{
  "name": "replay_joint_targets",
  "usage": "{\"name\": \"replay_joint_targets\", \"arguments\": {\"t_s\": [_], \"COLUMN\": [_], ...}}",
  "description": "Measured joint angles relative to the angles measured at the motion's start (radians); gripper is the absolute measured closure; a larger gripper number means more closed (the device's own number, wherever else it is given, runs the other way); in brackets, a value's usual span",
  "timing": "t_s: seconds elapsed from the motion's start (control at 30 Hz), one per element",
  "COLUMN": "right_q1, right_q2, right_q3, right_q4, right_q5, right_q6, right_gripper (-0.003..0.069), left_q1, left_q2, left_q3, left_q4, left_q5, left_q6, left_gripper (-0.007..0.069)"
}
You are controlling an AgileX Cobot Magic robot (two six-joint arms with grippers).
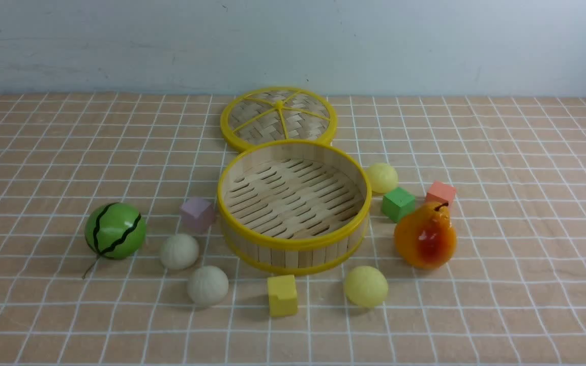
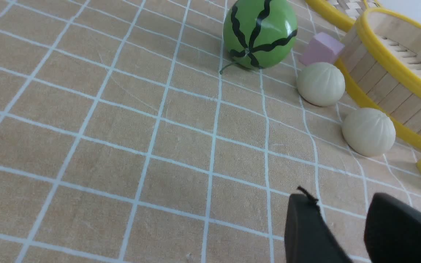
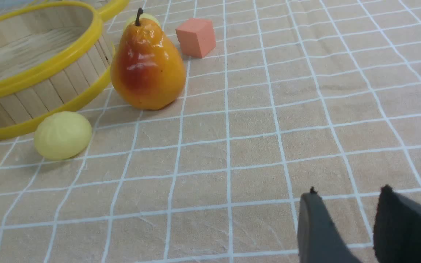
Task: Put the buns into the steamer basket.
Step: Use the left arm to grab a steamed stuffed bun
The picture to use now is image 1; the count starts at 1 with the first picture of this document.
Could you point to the yellow bun back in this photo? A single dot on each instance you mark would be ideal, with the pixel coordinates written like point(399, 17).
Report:
point(383, 178)

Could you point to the yellow bun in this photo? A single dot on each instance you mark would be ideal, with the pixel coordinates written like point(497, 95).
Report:
point(383, 178)
point(366, 286)

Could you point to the yellow bun front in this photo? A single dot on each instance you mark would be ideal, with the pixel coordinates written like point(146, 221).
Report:
point(366, 286)

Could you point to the white bun front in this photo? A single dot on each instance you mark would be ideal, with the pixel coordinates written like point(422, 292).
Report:
point(207, 286)

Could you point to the white bun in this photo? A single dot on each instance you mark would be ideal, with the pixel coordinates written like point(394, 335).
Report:
point(207, 286)
point(179, 251)

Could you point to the bamboo steamer tray yellow rim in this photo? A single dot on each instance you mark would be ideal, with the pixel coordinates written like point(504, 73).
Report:
point(294, 207)

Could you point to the woven bamboo steamer lid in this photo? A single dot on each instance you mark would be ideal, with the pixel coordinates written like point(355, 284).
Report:
point(277, 113)

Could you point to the purple foam cube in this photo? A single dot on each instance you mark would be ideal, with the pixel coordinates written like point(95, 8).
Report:
point(197, 214)

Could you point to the green foam cube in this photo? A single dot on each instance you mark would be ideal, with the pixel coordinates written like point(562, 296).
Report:
point(398, 203)

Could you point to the yellow foam block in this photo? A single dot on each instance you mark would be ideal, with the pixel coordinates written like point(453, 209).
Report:
point(282, 296)

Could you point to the orange toy pear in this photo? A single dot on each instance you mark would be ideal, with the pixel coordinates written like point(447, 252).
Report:
point(425, 238)

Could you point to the pink foam cube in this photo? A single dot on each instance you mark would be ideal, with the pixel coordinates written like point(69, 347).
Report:
point(441, 192)

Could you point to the green toy watermelon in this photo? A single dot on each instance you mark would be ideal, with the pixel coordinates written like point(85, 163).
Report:
point(115, 231)

